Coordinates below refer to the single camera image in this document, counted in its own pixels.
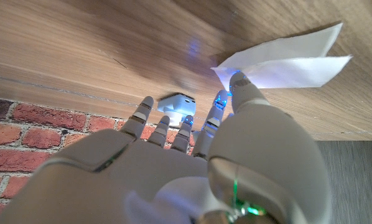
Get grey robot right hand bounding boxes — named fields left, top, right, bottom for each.
left=0, top=70, right=333, bottom=224

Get white paper shipping label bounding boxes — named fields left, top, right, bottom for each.
left=210, top=22, right=352, bottom=91

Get red brick print backdrop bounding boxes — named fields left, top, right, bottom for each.
left=0, top=95, right=212, bottom=224

